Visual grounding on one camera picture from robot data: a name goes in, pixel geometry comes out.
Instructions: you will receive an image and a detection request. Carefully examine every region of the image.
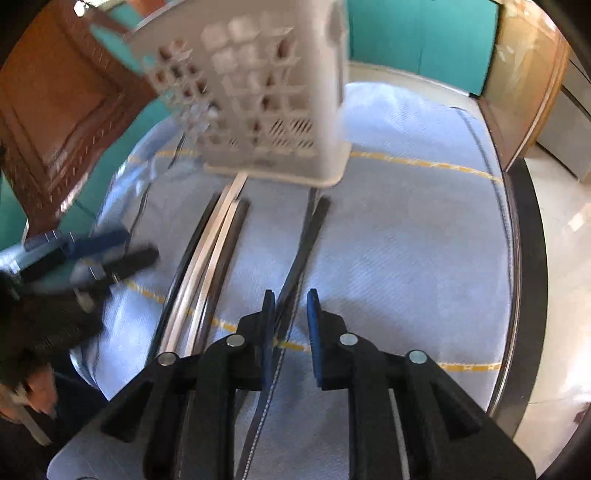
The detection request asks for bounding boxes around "person's left hand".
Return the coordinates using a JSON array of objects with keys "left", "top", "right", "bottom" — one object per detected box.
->
[{"left": 21, "top": 362, "right": 59, "bottom": 418}]

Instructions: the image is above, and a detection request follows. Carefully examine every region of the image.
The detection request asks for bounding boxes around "grey plastic utensil basket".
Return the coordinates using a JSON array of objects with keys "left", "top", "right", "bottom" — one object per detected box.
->
[{"left": 127, "top": 0, "right": 352, "bottom": 188}]

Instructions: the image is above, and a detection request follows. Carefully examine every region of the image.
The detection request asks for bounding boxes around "carved wooden chair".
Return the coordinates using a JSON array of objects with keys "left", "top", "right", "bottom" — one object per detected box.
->
[{"left": 0, "top": 0, "right": 161, "bottom": 219}]

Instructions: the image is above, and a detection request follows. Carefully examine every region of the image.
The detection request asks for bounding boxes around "grey refrigerator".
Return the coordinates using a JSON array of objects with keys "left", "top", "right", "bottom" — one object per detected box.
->
[{"left": 536, "top": 55, "right": 591, "bottom": 182}]

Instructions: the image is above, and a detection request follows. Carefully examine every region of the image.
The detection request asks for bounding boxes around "light wooden cabinet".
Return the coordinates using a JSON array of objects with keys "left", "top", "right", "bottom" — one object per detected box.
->
[{"left": 478, "top": 0, "right": 571, "bottom": 173}]

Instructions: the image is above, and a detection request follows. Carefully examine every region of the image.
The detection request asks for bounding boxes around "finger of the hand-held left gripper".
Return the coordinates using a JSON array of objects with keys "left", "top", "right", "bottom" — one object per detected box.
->
[
  {"left": 23, "top": 230, "right": 132, "bottom": 266},
  {"left": 69, "top": 247, "right": 160, "bottom": 291}
]

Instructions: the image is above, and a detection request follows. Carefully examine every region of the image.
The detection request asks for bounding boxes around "white chopstick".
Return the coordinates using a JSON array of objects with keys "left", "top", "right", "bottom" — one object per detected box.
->
[{"left": 178, "top": 200, "right": 243, "bottom": 358}]

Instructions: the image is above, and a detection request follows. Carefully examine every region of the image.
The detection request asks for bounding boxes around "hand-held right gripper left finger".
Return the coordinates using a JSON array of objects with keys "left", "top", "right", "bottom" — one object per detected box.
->
[{"left": 46, "top": 290, "right": 278, "bottom": 480}]

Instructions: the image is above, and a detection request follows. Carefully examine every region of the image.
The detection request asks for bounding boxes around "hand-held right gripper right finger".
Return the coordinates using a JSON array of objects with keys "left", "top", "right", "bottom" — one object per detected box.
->
[{"left": 306, "top": 288, "right": 537, "bottom": 480}]

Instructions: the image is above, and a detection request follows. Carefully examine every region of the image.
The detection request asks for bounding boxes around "blue plaid cloth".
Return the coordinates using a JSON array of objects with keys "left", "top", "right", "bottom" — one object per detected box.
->
[{"left": 46, "top": 82, "right": 514, "bottom": 480}]

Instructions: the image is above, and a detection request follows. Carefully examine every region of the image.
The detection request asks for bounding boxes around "bundle of chopsticks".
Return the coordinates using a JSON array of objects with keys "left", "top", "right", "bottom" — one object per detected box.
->
[{"left": 164, "top": 173, "right": 250, "bottom": 356}]

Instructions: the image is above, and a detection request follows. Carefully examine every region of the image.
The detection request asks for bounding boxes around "black chopstick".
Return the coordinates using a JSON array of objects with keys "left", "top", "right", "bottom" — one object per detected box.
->
[
  {"left": 272, "top": 196, "right": 332, "bottom": 330},
  {"left": 147, "top": 191, "right": 223, "bottom": 360}
]

